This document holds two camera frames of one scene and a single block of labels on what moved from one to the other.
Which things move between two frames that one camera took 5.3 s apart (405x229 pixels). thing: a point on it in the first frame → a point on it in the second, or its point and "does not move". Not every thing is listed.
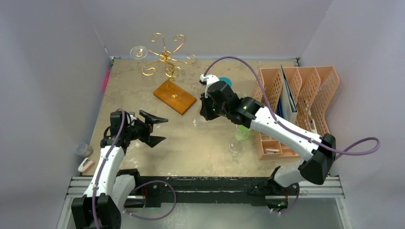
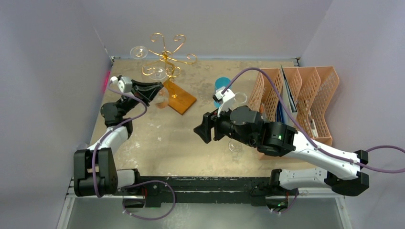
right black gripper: x=206 y=107 → x=214 y=126
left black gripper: x=150 y=140 → x=146 y=91
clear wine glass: x=235 y=146 does not move
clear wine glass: x=138 y=52 does not move
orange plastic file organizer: x=310 y=88 does not move
